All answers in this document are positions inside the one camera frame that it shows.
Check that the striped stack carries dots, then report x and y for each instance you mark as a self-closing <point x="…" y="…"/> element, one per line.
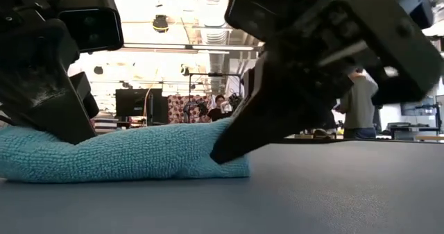
<point x="104" y="125"/>

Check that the red white patterned board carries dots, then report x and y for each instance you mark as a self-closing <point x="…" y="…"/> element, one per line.
<point x="177" y="109"/>

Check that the blue microfibre towel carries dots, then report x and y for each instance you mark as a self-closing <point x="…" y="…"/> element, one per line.
<point x="138" y="150"/>

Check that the long ceiling light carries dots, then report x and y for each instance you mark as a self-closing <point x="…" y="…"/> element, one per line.
<point x="156" y="46"/>

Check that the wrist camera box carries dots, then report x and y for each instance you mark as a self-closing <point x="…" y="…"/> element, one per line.
<point x="246" y="15"/>
<point x="90" y="22"/>

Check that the background desk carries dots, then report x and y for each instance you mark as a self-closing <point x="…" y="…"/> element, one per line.
<point x="402" y="131"/>

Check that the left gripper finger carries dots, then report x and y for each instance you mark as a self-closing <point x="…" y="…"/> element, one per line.
<point x="85" y="95"/>
<point x="38" y="88"/>

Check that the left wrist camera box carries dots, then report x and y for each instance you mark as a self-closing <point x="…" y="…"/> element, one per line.
<point x="90" y="22"/>

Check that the grey ventilation duct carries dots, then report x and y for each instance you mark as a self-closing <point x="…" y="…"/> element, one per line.
<point x="216" y="64"/>

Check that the black computer monitor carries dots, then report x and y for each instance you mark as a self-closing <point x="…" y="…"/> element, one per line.
<point x="133" y="102"/>
<point x="416" y="108"/>

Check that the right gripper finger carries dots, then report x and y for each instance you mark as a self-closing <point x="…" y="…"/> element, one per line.
<point x="250" y="84"/>
<point x="277" y="116"/>

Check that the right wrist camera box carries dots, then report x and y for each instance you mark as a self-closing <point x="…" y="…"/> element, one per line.
<point x="246" y="15"/>

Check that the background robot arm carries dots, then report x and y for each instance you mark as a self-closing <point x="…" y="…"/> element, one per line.
<point x="236" y="100"/>
<point x="197" y="107"/>

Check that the person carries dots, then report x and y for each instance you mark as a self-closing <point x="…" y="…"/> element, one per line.
<point x="216" y="113"/>
<point x="359" y="105"/>

